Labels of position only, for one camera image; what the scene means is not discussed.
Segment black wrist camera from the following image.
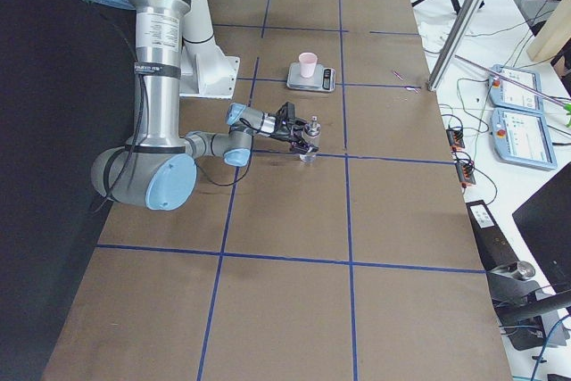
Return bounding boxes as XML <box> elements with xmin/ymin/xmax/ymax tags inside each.
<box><xmin>276</xmin><ymin>102</ymin><xmax>296</xmax><ymax>122</ymax></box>

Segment near teach pendant tablet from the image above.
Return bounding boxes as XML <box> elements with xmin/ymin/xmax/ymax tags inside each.
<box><xmin>491</xmin><ymin>108</ymin><xmax>558</xmax><ymax>170</ymax></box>

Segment aluminium frame post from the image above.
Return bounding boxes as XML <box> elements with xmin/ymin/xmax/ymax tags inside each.
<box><xmin>426</xmin><ymin>0</ymin><xmax>483</xmax><ymax>91</ymax></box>

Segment teach pendant tablet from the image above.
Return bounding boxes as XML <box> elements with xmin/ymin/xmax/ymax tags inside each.
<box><xmin>488</xmin><ymin>64</ymin><xmax>543</xmax><ymax>112</ymax></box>
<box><xmin>491</xmin><ymin>108</ymin><xmax>558</xmax><ymax>170</ymax></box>

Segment black monitor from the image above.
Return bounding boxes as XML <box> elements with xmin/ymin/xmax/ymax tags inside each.
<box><xmin>512</xmin><ymin>166</ymin><xmax>570</xmax><ymax>292</ymax></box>

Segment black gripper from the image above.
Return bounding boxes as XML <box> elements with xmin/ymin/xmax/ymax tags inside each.
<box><xmin>270</xmin><ymin>117</ymin><xmax>318</xmax><ymax>156</ymax></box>

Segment far teach pendant tablet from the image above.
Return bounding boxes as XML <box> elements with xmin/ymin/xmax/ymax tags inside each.
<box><xmin>488</xmin><ymin>64</ymin><xmax>543</xmax><ymax>112</ymax></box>

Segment green handled reach grabber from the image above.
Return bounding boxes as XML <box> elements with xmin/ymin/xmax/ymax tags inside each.
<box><xmin>454</xmin><ymin>54</ymin><xmax>570</xmax><ymax>117</ymax></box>

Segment black orange connector block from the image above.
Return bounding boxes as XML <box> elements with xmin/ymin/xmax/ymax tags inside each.
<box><xmin>455</xmin><ymin>160</ymin><xmax>476</xmax><ymax>188</ymax></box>
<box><xmin>446</xmin><ymin>128</ymin><xmax>465</xmax><ymax>152</ymax></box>

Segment pink plastic cup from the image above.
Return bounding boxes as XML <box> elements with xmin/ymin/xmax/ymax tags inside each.
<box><xmin>298</xmin><ymin>52</ymin><xmax>318</xmax><ymax>79</ymax></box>

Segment white digital kitchen scale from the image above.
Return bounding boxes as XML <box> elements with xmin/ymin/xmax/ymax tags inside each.
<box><xmin>286</xmin><ymin>62</ymin><xmax>335</xmax><ymax>93</ymax></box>

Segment glass sauce bottle metal spout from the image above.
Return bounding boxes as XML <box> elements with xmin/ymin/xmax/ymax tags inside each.
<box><xmin>299</xmin><ymin>115</ymin><xmax>321</xmax><ymax>163</ymax></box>

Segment wooden board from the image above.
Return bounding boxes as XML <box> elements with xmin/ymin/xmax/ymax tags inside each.
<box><xmin>527</xmin><ymin>0</ymin><xmax>570</xmax><ymax>62</ymax></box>

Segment crumpled white paper towels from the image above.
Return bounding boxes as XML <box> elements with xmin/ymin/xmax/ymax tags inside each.
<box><xmin>418</xmin><ymin>21</ymin><xmax>453</xmax><ymax>54</ymax></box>

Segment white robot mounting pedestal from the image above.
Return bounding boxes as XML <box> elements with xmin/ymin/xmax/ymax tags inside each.
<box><xmin>180</xmin><ymin>38</ymin><xmax>240</xmax><ymax>100</ymax></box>

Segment black camera cable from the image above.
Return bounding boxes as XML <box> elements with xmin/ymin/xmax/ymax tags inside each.
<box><xmin>194</xmin><ymin>120</ymin><xmax>264</xmax><ymax>187</ymax></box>

